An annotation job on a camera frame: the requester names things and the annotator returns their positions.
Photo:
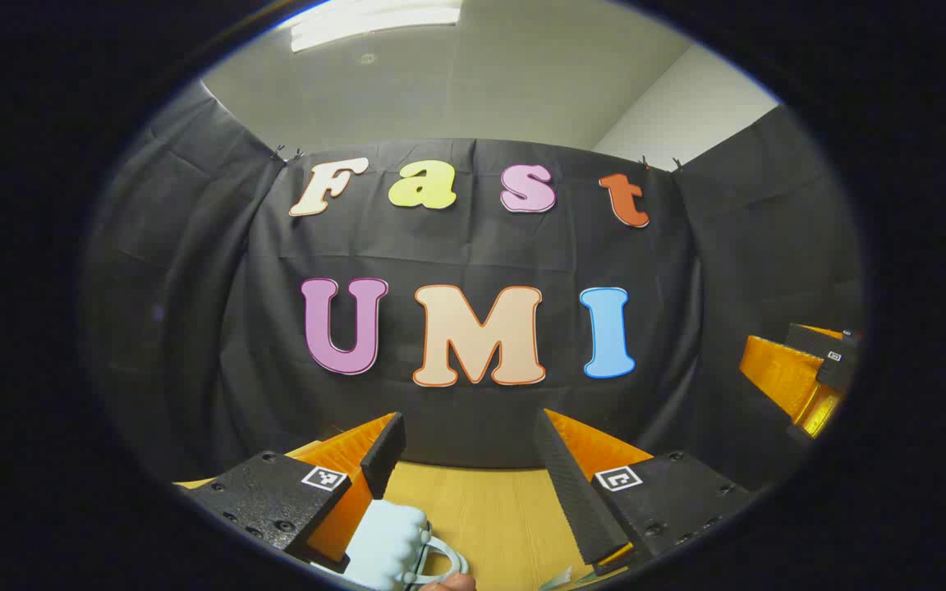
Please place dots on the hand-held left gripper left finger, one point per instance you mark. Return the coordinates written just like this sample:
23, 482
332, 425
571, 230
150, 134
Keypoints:
383, 460

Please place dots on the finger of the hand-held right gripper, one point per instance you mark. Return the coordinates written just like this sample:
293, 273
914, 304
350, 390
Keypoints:
777, 373

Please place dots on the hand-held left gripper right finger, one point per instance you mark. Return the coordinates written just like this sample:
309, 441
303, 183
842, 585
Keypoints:
576, 501

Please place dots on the white blue cream tube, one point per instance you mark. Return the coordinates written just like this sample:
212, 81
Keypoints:
562, 579

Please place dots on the light blue suitcase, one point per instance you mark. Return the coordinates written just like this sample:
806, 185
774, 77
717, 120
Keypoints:
391, 542

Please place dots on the ceiling light panel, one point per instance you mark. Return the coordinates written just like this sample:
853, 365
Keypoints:
374, 25

